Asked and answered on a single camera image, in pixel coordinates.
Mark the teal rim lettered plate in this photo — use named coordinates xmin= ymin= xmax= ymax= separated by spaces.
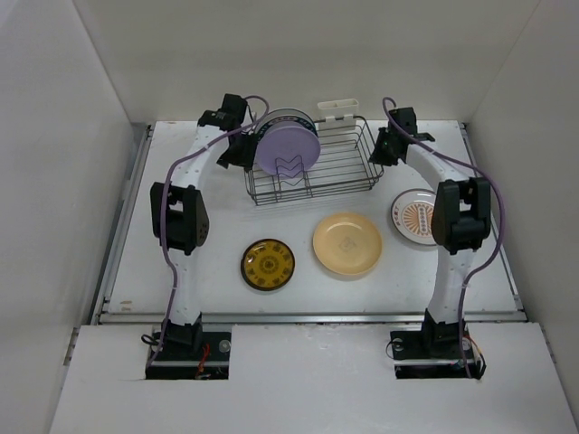
xmin=257 ymin=116 xmax=318 ymax=137

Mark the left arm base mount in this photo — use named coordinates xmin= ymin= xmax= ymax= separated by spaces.
xmin=145 ymin=332 xmax=232 ymax=381

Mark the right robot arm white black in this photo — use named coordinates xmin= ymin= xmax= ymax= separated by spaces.
xmin=370 ymin=108 xmax=491 ymax=360

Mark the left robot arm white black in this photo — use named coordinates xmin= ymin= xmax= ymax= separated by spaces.
xmin=148 ymin=93 xmax=270 ymax=362

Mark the white orange sunburst plate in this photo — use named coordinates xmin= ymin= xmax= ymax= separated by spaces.
xmin=390 ymin=189 xmax=436 ymax=247

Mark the beige bear plate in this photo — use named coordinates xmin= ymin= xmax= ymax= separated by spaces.
xmin=312 ymin=212 xmax=383 ymax=277

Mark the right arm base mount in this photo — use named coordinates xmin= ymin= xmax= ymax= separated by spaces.
xmin=385 ymin=330 xmax=487 ymax=380

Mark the white teal rim plate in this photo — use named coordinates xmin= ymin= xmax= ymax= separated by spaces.
xmin=262 ymin=108 xmax=313 ymax=123

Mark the small yellow patterned plate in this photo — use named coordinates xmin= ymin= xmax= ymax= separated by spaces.
xmin=240 ymin=239 xmax=296 ymax=292

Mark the purple plate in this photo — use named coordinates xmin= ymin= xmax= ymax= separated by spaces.
xmin=254 ymin=127 xmax=321 ymax=178

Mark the grey wire dish rack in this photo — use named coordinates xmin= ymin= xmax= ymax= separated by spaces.
xmin=244 ymin=116 xmax=384 ymax=206

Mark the aluminium front rail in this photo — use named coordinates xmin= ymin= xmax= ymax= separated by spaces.
xmin=96 ymin=310 xmax=527 ymax=325

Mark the white cutlery holder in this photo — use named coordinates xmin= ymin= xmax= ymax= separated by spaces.
xmin=317 ymin=99 xmax=359 ymax=122

